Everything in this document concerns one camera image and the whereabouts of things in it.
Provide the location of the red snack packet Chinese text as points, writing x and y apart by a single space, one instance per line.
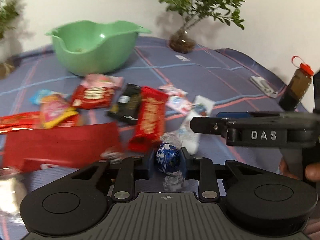
151 121

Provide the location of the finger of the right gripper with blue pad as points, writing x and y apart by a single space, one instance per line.
283 120

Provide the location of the left potted plant clear pot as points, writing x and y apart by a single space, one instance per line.
11 11

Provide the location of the large red flat packet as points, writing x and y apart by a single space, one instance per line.
73 147

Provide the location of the long red snack bar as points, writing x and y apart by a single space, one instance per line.
31 120

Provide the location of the white small device on table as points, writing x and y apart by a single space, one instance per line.
263 85

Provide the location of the small pink white candy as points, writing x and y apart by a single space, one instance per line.
177 99

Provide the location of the white nougat clear wrapper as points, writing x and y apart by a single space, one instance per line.
12 191

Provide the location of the black small snack packet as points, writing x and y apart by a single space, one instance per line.
126 108

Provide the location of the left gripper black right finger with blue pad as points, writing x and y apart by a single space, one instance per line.
205 172

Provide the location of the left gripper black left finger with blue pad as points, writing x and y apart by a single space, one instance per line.
128 172

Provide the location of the green plastic bowl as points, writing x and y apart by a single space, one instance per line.
86 47

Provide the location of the red square snack packet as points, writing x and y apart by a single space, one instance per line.
92 98

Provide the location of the white blueberry snack bar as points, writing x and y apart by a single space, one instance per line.
193 125

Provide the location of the yellow pink snack packet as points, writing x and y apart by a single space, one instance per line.
54 109

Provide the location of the right plant in glass vase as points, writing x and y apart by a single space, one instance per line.
194 11

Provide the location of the blue foil chocolate ball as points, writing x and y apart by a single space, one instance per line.
168 161

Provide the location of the light blue snack packet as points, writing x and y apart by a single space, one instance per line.
37 97

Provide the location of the dark bottle red cap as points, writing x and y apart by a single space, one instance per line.
299 84

